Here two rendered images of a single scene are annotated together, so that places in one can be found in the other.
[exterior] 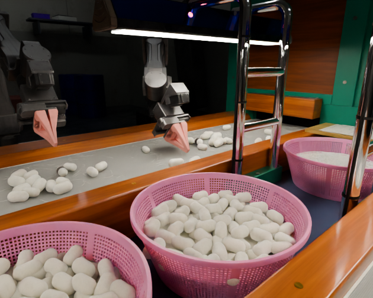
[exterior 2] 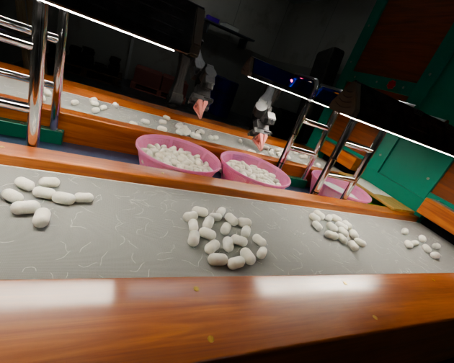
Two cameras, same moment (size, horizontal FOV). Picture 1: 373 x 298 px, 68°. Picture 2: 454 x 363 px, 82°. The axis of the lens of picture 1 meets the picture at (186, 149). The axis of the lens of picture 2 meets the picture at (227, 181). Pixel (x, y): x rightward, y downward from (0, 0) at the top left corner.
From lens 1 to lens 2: 0.54 m
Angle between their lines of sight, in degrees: 12
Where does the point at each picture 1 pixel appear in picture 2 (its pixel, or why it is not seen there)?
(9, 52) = (197, 65)
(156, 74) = (262, 103)
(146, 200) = (229, 155)
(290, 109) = (341, 158)
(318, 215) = not seen: hidden behind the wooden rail
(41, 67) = (210, 80)
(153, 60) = (267, 94)
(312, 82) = not seen: hidden behind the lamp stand
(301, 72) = (360, 138)
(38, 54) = (211, 73)
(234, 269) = (247, 180)
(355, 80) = (386, 156)
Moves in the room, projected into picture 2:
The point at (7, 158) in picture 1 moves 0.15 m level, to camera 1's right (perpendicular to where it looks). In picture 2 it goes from (175, 115) to (202, 127)
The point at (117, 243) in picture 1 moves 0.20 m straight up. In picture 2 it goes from (212, 158) to (233, 101)
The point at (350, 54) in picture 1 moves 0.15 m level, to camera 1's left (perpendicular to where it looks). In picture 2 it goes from (390, 138) to (360, 126)
